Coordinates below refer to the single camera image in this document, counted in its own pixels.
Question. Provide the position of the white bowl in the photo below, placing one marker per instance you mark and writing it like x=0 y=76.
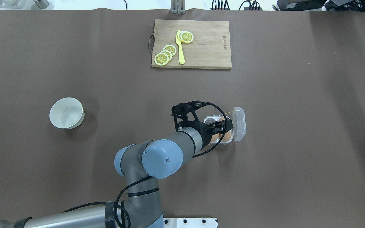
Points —
x=67 y=113

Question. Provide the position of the lemon slice lower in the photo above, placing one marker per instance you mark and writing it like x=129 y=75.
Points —
x=160 y=59

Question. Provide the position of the lemon slice by knife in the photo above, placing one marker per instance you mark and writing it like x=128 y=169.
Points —
x=186 y=37

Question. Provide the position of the lemon slice middle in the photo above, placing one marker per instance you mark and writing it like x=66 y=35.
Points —
x=168 y=54

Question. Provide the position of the clear plastic egg box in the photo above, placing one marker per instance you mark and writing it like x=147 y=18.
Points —
x=238 y=131

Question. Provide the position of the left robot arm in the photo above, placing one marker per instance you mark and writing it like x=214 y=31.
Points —
x=138 y=204

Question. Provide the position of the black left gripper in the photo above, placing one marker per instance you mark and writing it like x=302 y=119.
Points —
x=205 y=132

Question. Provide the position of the aluminium frame post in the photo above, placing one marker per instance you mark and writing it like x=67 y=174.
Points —
x=177 y=7

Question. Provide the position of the yellow plastic knife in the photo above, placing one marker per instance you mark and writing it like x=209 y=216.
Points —
x=180 y=49

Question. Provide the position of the metal cup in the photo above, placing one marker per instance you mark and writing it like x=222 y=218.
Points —
x=42 y=4

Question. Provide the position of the lemon slice upper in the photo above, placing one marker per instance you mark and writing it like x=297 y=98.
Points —
x=170 y=48

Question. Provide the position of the wooden cutting board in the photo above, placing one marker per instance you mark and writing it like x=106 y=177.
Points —
x=210 y=48

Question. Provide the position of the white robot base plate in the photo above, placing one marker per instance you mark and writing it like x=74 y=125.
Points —
x=190 y=223

